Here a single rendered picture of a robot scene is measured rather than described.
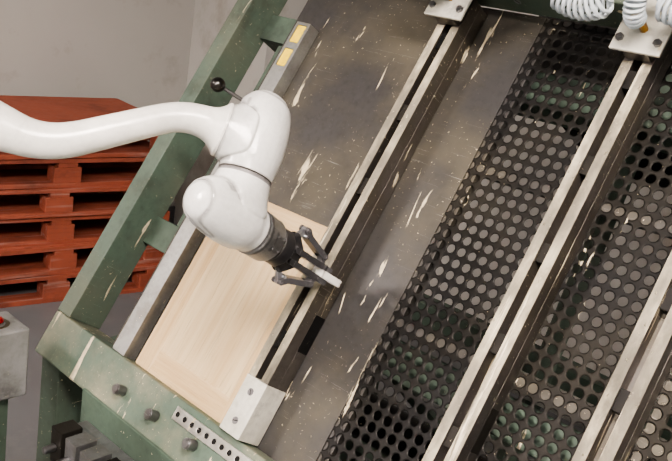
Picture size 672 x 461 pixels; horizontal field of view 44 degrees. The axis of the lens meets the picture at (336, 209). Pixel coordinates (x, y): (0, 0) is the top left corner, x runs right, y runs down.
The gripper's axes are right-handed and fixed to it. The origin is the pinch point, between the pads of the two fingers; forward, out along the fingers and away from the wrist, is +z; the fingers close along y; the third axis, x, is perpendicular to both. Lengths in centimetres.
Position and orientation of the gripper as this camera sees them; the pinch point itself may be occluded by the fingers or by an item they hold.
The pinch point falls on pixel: (326, 276)
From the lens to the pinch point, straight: 174.9
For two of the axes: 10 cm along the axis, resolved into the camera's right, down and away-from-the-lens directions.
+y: 4.7, -8.7, 1.3
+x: -7.1, -2.9, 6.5
